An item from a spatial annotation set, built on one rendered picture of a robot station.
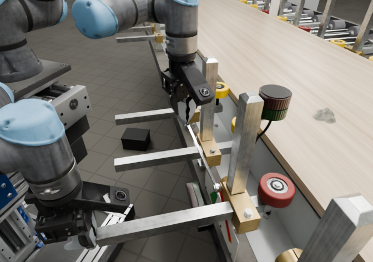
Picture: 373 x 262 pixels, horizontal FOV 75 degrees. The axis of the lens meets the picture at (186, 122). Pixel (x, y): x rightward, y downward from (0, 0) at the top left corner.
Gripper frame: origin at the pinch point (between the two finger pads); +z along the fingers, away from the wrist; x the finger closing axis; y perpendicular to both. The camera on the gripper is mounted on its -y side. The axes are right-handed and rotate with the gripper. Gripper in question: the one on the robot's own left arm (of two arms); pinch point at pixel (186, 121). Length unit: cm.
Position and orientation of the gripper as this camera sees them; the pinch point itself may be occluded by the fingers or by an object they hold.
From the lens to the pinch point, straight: 69.7
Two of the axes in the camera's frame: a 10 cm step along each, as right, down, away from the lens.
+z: 0.0, 8.1, 5.9
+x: -8.4, 3.2, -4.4
